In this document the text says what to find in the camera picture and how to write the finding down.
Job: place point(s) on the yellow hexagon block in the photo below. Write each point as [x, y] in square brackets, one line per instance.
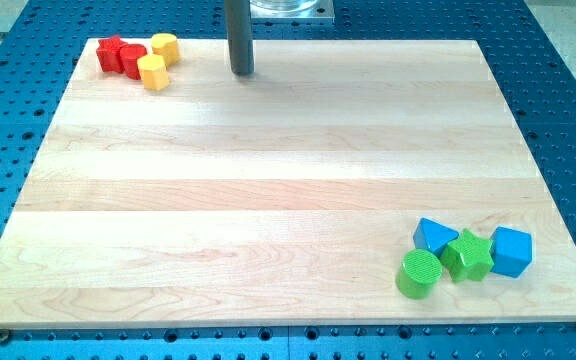
[153, 72]

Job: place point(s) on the red star block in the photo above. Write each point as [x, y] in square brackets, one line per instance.
[108, 54]

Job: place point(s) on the red cylinder block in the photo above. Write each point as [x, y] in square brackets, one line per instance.
[129, 55]

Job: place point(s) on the blue triangle block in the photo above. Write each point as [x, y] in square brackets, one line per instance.
[433, 236]

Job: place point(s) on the green cylinder block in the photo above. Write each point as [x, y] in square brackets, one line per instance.
[419, 272]

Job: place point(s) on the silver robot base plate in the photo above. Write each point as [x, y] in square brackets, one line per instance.
[293, 11]

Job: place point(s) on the green star block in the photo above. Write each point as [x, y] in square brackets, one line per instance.
[468, 257]

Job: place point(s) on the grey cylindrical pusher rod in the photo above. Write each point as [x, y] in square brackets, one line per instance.
[239, 36]

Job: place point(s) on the blue cube block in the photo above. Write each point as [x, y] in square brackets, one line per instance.
[512, 251]

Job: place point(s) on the yellow heart block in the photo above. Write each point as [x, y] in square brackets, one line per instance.
[166, 45]

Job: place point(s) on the light wooden board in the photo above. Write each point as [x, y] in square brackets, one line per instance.
[286, 198]

